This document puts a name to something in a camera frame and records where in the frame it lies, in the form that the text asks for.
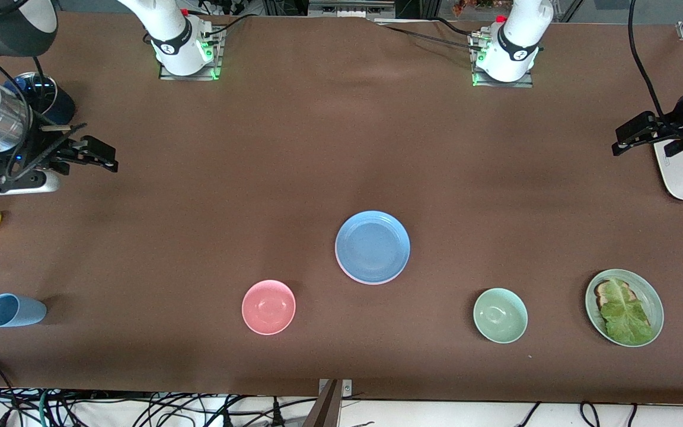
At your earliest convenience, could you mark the blue shallow bowl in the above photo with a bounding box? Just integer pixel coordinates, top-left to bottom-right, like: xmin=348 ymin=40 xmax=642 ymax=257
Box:
xmin=334 ymin=211 xmax=411 ymax=284

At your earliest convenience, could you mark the pink shallow bowl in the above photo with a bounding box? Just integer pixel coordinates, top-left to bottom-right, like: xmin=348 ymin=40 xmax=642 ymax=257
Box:
xmin=336 ymin=261 xmax=408 ymax=286

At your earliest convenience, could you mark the dark blue saucepan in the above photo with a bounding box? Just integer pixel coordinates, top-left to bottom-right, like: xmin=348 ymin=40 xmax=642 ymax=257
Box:
xmin=7 ymin=72 xmax=77 ymax=128

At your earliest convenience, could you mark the glass saucepan lid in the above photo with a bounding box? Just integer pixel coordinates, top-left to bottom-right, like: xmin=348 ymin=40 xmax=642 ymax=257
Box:
xmin=14 ymin=72 xmax=58 ymax=116

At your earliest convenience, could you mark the green plate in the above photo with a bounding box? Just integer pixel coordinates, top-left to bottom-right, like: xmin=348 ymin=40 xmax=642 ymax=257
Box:
xmin=585 ymin=269 xmax=665 ymax=348

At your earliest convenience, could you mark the blue plastic cup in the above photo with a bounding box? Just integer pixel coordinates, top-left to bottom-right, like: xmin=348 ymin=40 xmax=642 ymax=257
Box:
xmin=0 ymin=293 xmax=47 ymax=328

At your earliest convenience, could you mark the toasted bread slice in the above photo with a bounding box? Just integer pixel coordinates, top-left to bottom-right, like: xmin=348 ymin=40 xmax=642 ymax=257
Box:
xmin=594 ymin=280 xmax=637 ymax=310

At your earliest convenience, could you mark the green lettuce leaf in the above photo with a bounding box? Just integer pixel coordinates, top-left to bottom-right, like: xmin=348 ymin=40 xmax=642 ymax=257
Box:
xmin=599 ymin=279 xmax=655 ymax=346

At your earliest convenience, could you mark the small green deep bowl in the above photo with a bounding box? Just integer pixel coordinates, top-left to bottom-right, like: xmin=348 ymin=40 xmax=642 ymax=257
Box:
xmin=473 ymin=288 xmax=528 ymax=344

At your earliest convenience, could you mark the small pink deep bowl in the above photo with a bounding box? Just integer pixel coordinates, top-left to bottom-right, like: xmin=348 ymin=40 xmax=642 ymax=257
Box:
xmin=241 ymin=280 xmax=296 ymax=336

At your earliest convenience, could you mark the dark metal stand bar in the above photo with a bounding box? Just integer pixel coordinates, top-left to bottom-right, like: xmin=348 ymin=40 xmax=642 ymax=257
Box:
xmin=302 ymin=380 xmax=340 ymax=427

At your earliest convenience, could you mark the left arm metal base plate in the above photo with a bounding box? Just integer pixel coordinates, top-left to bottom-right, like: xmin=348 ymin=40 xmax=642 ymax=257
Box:
xmin=470 ymin=33 xmax=534 ymax=88

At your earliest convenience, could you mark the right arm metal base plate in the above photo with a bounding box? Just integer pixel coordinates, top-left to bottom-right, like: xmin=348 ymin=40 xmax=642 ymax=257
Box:
xmin=159 ymin=24 xmax=224 ymax=81

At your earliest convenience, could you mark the black right arm base cable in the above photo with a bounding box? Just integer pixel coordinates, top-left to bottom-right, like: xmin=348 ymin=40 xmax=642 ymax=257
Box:
xmin=199 ymin=15 xmax=253 ymax=37

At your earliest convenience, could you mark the black arm base cable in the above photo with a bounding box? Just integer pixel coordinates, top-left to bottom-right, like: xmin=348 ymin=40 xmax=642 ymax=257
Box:
xmin=377 ymin=23 xmax=484 ymax=51
xmin=199 ymin=15 xmax=253 ymax=37

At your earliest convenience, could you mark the black left arm base cable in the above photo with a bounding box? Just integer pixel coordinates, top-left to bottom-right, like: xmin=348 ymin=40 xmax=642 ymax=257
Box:
xmin=377 ymin=23 xmax=484 ymax=51

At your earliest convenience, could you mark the aluminium frame rail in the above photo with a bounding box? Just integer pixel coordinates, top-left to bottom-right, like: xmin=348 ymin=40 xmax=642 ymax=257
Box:
xmin=308 ymin=0 xmax=397 ymax=23

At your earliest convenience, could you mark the silver table edge bracket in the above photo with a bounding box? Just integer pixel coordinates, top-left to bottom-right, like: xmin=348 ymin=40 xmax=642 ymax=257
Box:
xmin=318 ymin=379 xmax=353 ymax=397

